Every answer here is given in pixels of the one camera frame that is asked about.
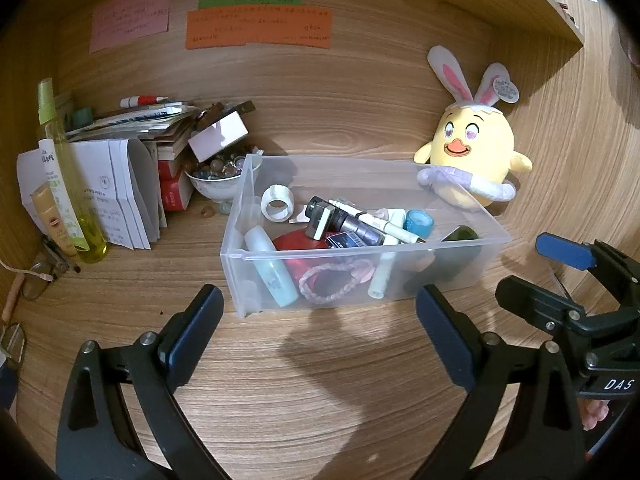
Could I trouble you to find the dark green bottle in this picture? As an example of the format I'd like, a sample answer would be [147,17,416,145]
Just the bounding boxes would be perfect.
[402,245,480,295]

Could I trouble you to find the blue tape roll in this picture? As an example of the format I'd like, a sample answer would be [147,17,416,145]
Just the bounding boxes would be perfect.
[404,209,434,240]

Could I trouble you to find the pale green tube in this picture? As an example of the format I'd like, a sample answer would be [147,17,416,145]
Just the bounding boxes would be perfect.
[368,252,396,300]

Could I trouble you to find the pink braided hair tie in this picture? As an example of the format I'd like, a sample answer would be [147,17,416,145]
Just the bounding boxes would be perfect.
[297,258,377,306]

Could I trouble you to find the white pen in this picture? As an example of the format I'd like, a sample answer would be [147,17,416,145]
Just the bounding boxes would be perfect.
[329,200,424,244]

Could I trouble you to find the blue Max staple box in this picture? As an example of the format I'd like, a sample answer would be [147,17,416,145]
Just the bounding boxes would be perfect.
[326,232,366,249]

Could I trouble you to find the light blue cream tube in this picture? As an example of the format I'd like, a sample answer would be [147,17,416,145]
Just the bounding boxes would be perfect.
[244,226,298,308]

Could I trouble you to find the small stamp block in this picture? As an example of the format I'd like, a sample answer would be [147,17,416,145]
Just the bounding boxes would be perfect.
[305,204,335,240]

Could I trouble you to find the red foil pouch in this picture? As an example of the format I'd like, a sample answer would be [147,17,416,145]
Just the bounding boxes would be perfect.
[271,227,346,286]

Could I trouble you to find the white tape roll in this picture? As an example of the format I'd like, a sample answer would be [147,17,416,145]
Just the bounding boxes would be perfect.
[260,184,294,223]

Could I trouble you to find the person's right hand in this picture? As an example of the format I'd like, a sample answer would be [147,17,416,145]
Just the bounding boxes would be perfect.
[578,398,608,431]

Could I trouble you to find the eyeglasses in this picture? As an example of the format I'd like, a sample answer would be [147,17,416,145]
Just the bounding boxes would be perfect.
[1,235,81,370]

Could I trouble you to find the yellow chick plush toy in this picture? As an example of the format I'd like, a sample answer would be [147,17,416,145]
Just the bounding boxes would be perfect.
[413,46,533,207]

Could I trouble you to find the yellow spray bottle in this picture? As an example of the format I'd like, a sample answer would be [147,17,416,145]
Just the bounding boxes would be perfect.
[37,78,108,263]

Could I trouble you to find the red boxes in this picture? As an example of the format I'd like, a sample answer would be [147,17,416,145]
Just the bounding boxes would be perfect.
[157,158,194,212]

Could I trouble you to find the beige cosmetic tube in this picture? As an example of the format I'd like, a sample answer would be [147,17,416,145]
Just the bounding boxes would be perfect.
[32,182,77,257]

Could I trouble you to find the loose marble on desk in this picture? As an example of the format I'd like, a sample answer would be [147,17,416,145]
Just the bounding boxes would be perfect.
[201,205,216,218]

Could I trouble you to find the clear plastic storage bin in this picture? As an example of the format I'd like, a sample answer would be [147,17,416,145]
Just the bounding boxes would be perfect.
[220,155,511,318]

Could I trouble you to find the white paper boxes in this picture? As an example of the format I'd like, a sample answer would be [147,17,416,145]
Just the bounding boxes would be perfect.
[15,138,170,252]

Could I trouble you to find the white bowl of marbles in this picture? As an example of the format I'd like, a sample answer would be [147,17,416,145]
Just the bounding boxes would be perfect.
[186,148,264,204]

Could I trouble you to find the stack of books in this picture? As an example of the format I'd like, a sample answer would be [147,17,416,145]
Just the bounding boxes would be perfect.
[66,102,203,160]

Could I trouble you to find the small white box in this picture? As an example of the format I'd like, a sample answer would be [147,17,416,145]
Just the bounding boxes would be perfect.
[188,112,248,162]

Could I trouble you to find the red white marker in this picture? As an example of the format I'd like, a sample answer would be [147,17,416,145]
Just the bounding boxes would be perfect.
[119,96,169,110]

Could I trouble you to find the orange sticky note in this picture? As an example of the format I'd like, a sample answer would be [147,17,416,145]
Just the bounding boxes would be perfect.
[184,4,333,50]

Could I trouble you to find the pink sticky note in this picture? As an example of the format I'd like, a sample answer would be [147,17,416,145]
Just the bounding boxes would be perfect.
[89,0,170,53]

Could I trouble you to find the white charging cable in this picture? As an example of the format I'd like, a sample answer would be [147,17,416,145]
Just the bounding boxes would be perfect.
[0,258,56,283]

